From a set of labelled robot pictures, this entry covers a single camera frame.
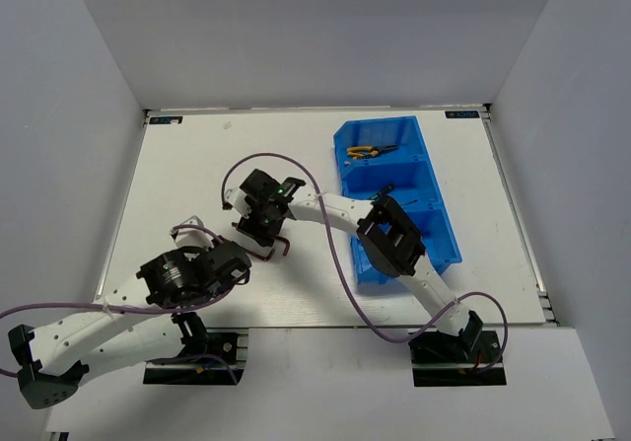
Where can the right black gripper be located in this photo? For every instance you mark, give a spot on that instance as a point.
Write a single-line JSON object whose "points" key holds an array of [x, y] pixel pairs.
{"points": [[250, 227]]}

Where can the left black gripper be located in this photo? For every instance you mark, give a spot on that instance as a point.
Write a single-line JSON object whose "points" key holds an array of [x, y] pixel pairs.
{"points": [[223, 286]]}

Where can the brown hex key short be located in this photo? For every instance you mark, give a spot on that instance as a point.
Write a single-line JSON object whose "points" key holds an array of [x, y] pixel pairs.
{"points": [[262, 257]]}

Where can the yellow pliers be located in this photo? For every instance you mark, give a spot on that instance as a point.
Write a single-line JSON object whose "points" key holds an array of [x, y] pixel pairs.
{"points": [[387, 149], [363, 152]]}

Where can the green black small screwdriver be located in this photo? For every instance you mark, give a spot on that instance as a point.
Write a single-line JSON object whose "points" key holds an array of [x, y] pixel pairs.
{"points": [[384, 191]]}

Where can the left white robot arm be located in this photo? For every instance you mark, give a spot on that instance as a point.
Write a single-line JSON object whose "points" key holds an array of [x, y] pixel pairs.
{"points": [[153, 316]]}

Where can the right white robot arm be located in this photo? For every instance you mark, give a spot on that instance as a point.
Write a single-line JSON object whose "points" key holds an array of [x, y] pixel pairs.
{"points": [[390, 239]]}

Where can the left corner label sticker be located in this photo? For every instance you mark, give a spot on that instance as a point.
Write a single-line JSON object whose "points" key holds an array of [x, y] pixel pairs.
{"points": [[165, 120]]}

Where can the corner label sticker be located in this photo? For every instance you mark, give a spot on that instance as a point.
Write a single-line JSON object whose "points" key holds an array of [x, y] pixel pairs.
{"points": [[462, 114], [165, 120]]}

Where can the blue plastic bin far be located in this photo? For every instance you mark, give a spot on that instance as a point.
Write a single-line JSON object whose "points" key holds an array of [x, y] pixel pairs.
{"points": [[409, 167]]}

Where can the blue plastic bin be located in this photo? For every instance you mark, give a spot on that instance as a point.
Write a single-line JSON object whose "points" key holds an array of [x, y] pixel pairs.
{"points": [[437, 235], [409, 167]]}

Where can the blue plastic bin near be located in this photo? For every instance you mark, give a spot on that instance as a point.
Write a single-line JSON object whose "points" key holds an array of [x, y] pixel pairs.
{"points": [[437, 235]]}

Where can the right corner label sticker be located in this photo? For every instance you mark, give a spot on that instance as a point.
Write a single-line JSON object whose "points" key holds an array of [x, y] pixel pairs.
{"points": [[462, 114]]}

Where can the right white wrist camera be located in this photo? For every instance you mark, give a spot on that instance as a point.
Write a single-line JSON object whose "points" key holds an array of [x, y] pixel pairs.
{"points": [[234, 198]]}

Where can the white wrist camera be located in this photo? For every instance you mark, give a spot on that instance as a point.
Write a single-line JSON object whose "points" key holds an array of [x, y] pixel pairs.
{"points": [[190, 233], [234, 198]]}

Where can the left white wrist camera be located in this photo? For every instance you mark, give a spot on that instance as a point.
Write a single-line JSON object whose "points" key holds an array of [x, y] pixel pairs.
{"points": [[190, 233]]}

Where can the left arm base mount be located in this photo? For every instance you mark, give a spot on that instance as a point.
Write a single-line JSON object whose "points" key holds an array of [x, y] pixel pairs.
{"points": [[207, 357]]}

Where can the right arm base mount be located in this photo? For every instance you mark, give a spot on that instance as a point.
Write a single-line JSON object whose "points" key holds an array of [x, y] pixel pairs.
{"points": [[436, 365]]}

